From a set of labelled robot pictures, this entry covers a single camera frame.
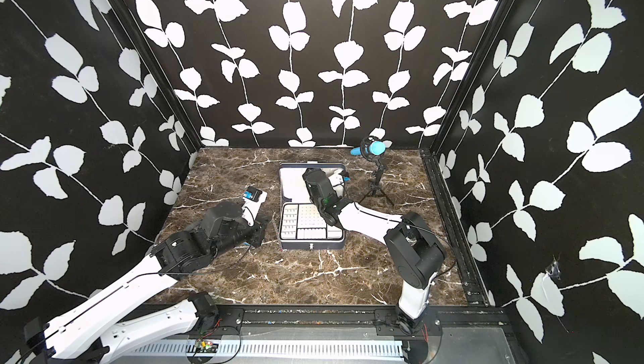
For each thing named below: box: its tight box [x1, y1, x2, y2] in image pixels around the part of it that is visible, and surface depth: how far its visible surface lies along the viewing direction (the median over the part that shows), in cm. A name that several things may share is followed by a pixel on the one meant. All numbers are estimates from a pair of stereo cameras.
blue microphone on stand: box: [350, 139, 387, 159], surface depth 88 cm
